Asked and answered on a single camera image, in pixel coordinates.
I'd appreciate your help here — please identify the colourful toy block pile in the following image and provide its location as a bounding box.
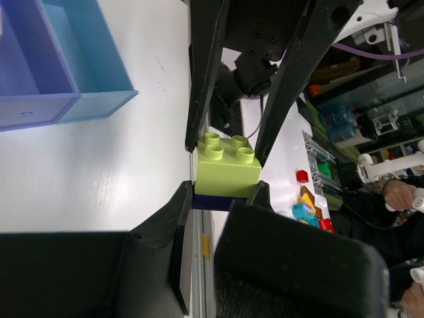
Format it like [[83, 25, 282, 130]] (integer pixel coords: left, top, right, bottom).
[[291, 185, 335, 233]]

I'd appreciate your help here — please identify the red toy block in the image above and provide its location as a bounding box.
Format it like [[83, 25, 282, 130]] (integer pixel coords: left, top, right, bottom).
[[296, 170, 309, 184]]

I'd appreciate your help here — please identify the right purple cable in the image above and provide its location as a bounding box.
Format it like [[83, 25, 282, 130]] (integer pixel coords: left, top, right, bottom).
[[244, 42, 424, 140]]

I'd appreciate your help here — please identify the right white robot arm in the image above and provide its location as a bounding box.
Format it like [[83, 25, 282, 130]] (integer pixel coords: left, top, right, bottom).
[[185, 1, 398, 164]]

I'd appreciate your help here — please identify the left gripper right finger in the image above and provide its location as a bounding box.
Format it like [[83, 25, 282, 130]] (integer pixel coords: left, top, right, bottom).
[[214, 182, 389, 317]]

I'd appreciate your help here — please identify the dark blue lego plate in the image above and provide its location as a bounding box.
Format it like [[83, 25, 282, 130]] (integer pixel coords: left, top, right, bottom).
[[193, 193, 246, 211]]

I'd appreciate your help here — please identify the operator hand lower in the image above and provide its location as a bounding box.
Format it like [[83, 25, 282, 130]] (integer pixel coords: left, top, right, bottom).
[[401, 282, 424, 318]]

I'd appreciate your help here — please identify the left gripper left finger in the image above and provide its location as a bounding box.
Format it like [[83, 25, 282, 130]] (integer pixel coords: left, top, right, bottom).
[[1, 181, 193, 317]]

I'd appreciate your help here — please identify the green yellow blue lego stack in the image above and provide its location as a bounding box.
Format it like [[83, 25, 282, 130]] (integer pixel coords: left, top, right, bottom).
[[194, 132, 262, 198]]

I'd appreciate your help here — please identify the aluminium front rail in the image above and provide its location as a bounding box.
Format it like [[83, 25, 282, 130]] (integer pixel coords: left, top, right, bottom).
[[189, 209, 217, 318]]

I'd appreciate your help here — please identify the operator hand upper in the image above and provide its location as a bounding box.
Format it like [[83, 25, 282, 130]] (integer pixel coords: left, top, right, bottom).
[[382, 180, 416, 211]]

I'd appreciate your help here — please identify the aluminium side rail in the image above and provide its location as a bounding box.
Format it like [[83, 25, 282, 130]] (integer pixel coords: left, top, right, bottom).
[[301, 130, 332, 219]]

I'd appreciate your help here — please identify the light blue container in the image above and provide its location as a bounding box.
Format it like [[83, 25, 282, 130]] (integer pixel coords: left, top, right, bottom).
[[42, 1, 138, 123]]

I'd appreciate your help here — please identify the dark blue container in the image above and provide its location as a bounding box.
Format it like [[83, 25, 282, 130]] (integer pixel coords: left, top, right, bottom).
[[1, 1, 80, 131]]

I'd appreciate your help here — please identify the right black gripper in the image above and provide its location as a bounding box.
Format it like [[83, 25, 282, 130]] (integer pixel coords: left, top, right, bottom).
[[185, 0, 361, 166]]

